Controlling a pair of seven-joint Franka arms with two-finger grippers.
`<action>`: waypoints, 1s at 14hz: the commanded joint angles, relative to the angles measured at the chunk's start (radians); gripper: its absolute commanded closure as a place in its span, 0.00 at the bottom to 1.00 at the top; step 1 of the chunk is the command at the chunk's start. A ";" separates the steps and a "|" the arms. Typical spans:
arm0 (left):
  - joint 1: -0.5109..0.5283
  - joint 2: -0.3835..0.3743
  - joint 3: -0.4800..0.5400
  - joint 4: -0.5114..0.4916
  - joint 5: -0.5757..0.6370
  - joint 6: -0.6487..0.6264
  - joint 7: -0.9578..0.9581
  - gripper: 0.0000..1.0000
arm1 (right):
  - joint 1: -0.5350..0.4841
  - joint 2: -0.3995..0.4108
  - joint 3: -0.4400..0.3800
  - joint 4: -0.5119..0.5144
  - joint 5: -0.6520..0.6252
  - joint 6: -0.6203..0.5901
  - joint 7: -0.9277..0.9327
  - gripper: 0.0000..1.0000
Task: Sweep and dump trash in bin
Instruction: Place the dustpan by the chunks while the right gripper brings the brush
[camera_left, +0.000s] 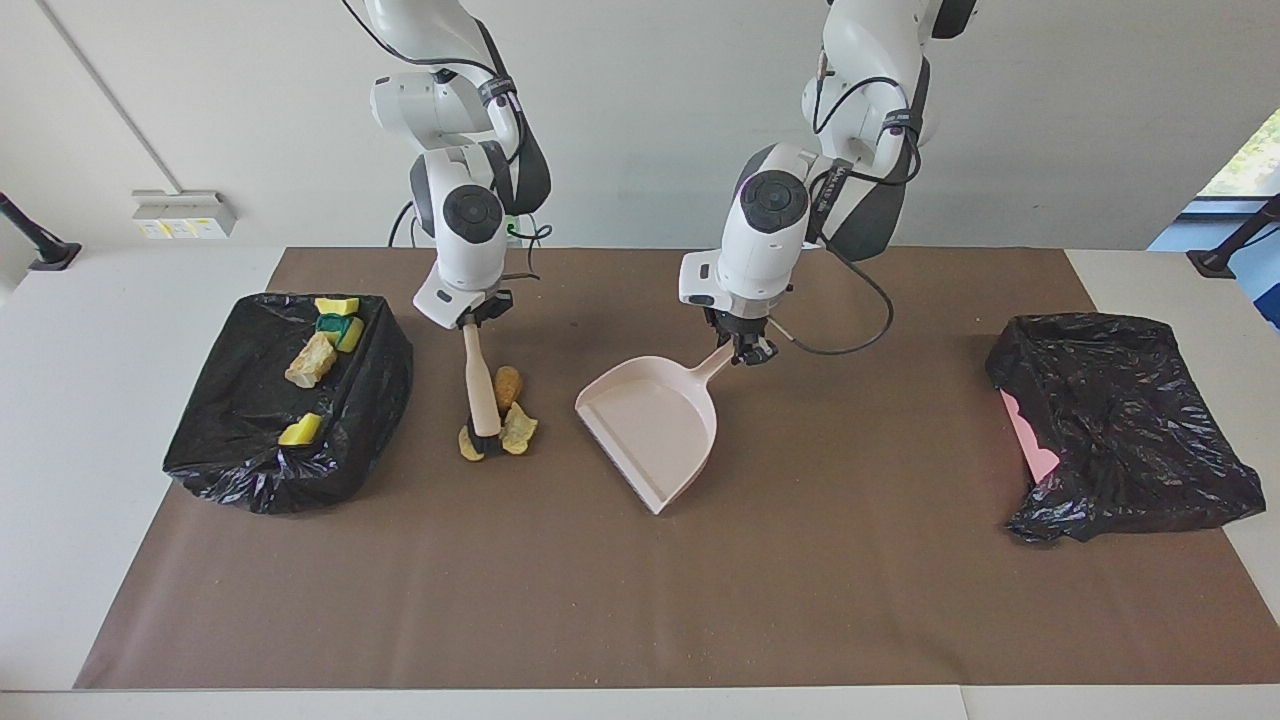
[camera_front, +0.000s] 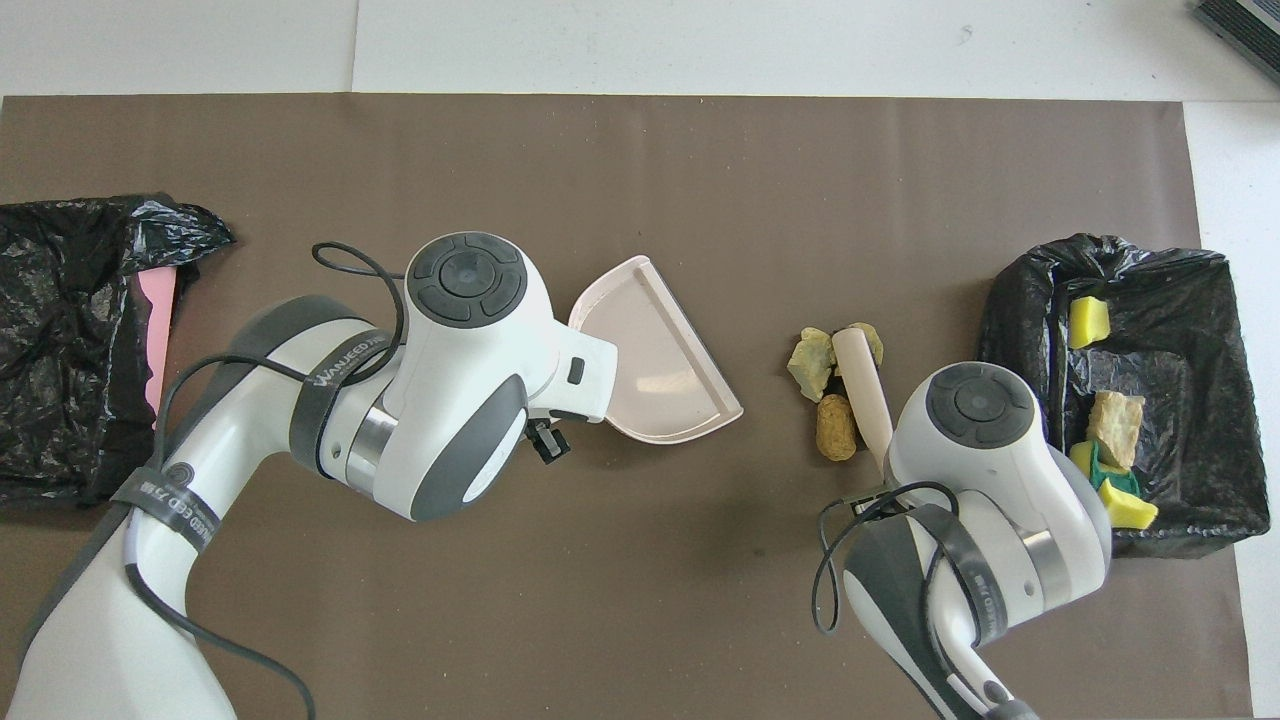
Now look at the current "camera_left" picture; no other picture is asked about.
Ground beige hand brush black bristles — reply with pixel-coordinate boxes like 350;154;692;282
460;320;506;461

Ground pale pink plastic dustpan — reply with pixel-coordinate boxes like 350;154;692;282
574;343;736;516

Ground angular fried bread piece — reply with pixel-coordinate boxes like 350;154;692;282
497;402;538;456

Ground yellow green sponge piece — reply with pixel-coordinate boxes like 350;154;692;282
316;314;367;354

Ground pale bread chunk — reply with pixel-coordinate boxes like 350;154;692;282
284;331;338;389

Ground black bag lined open bin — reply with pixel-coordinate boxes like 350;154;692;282
163;292;414;515

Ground pink plastic bin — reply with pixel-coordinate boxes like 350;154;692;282
1000;390;1061;484

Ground crumpled black trash bag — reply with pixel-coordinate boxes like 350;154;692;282
985;313;1267;544

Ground brown paper table mat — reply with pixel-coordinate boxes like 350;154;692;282
73;246;1280;691

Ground black clamp stand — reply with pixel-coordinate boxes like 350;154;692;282
0;192;83;272
1187;195;1280;279

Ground window with green view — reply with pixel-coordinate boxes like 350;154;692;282
1197;105;1280;198

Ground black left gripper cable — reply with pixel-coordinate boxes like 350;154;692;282
770;250;894;357

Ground white wall socket box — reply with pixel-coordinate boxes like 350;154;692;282
132;190;239;239

